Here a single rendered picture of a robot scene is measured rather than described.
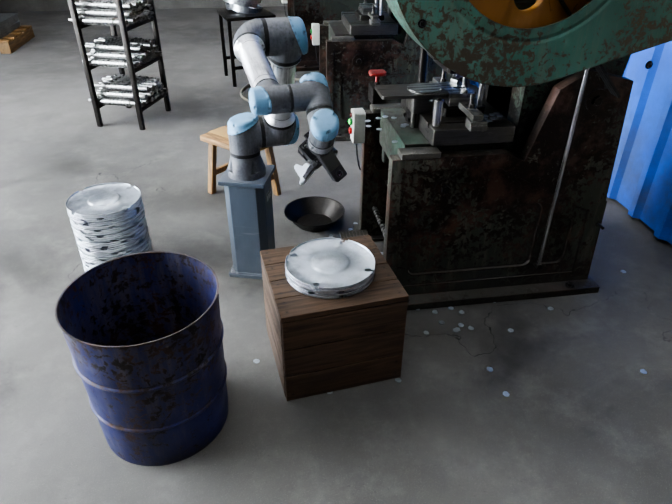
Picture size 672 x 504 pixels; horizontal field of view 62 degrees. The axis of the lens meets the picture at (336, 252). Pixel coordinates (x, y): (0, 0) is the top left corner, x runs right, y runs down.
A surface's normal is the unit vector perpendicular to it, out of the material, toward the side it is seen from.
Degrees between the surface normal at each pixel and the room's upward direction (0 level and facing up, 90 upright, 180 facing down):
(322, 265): 0
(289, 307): 0
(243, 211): 90
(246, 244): 90
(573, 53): 90
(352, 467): 0
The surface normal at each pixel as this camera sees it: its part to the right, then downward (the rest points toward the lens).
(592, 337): 0.00, -0.84
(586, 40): 0.15, 0.54
